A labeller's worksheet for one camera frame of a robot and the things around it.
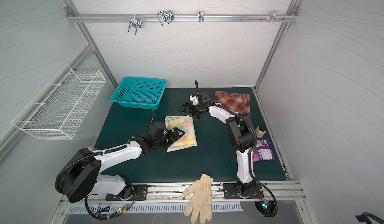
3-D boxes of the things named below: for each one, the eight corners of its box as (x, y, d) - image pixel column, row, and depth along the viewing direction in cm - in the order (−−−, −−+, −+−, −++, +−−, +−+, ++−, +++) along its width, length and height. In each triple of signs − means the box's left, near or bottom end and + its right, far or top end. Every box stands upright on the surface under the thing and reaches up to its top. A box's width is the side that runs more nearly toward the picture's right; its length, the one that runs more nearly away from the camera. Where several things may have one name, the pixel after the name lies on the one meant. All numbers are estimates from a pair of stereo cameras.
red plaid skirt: (213, 111, 110) (213, 106, 106) (214, 93, 121) (215, 89, 117) (249, 115, 108) (251, 111, 104) (247, 97, 119) (249, 93, 115)
